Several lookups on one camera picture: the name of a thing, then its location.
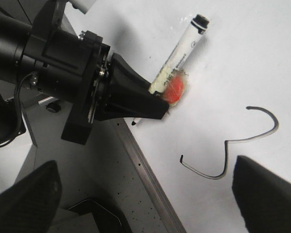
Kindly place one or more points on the red magnet taped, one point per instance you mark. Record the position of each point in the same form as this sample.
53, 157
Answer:
175, 88

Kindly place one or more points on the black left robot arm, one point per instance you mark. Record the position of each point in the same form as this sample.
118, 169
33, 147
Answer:
13, 38

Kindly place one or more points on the aluminium whiteboard frame rail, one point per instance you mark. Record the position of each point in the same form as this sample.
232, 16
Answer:
151, 184

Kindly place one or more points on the white black whiteboard marker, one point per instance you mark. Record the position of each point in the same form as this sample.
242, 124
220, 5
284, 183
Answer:
176, 60

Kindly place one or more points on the black right gripper camera right finger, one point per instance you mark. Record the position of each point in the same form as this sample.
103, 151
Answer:
263, 198

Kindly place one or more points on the black right gripper camera left finger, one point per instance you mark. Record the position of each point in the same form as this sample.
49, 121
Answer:
30, 205

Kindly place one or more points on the white whiteboard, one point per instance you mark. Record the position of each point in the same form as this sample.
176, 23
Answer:
243, 60

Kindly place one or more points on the black drawn number three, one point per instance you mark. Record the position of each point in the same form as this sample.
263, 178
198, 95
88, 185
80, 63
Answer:
235, 141

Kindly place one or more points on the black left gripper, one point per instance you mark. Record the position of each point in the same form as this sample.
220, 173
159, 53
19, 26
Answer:
68, 69

